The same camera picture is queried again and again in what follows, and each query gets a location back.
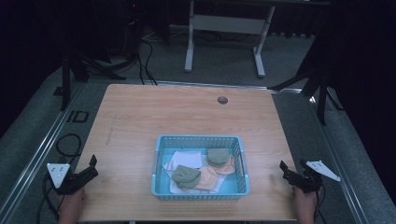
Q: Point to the black metal stand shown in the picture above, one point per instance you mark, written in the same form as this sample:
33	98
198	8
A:
322	99
65	81

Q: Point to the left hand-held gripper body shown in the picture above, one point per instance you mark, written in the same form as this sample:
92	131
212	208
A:
59	174

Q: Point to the person's left hand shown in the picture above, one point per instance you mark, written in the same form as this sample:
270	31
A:
71	207

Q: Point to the aluminium floor rail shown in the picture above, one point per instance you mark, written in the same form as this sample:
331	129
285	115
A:
336	161
37	155

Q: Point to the grey table grommet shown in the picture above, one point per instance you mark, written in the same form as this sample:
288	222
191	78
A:
222	100

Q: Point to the white cloth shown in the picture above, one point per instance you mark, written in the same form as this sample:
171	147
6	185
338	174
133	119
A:
186	159

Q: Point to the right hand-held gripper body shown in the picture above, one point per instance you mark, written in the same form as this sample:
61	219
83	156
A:
311	182

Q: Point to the blue plastic basket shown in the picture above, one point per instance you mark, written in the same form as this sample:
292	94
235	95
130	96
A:
238	186

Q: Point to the white desk frame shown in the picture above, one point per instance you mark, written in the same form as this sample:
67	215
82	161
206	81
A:
229	24

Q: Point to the person's right hand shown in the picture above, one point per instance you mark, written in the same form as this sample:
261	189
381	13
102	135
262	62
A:
305	207

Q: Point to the peach sock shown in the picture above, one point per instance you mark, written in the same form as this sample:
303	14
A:
228	168
208	179

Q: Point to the green sock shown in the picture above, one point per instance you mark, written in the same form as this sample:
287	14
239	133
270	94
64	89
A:
218	156
186	176

